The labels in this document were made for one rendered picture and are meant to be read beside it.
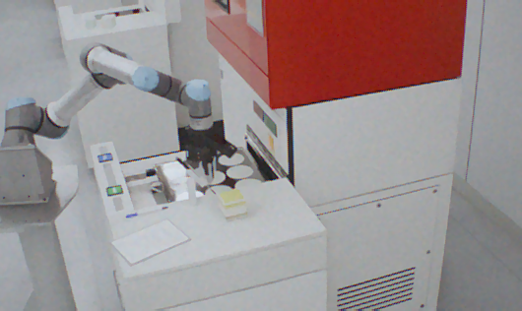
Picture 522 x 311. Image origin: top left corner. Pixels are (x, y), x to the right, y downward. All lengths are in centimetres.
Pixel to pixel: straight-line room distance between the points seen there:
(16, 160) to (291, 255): 112
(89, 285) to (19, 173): 108
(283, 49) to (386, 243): 95
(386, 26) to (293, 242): 78
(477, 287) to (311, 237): 154
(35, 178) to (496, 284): 223
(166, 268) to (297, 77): 74
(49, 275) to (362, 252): 128
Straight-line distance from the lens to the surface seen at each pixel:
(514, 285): 343
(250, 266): 196
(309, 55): 212
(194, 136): 216
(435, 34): 233
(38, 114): 265
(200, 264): 190
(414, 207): 260
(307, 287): 210
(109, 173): 242
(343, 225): 247
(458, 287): 335
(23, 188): 258
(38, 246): 273
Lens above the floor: 210
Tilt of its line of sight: 28 degrees down
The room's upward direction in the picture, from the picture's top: 3 degrees counter-clockwise
